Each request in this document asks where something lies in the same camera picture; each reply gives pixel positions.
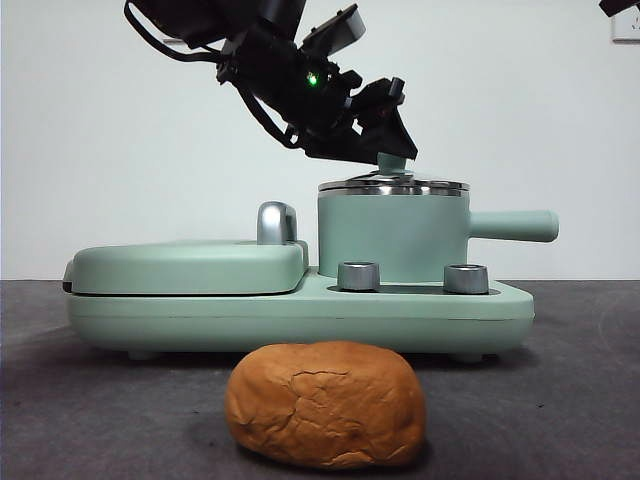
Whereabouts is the brown potato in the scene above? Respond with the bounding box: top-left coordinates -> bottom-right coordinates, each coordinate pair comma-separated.
224,340 -> 428,470

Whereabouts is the mint green hinged griddle cover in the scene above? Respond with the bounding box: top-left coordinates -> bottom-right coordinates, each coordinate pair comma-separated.
63,238 -> 311,297

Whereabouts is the glass lid with green knob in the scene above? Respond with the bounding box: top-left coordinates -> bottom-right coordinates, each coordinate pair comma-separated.
318,152 -> 470,193

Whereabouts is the mint green handled pot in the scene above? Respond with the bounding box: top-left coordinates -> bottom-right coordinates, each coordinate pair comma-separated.
317,182 -> 560,284

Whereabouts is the chrome griddle cover handle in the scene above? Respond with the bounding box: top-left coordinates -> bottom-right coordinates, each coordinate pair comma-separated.
256,201 -> 301,247

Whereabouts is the silver control knob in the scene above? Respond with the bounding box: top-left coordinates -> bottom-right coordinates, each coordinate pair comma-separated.
337,260 -> 381,292
443,263 -> 490,295

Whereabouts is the mint green breakfast machine base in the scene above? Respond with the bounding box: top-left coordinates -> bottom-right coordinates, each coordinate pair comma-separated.
67,267 -> 536,362

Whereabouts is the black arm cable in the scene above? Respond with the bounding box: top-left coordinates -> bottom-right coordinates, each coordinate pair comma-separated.
123,2 -> 304,151

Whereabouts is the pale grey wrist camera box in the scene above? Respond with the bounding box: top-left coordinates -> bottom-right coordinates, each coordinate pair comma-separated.
299,3 -> 366,56

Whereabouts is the white wall socket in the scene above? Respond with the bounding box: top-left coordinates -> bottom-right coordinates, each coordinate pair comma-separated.
612,8 -> 640,43

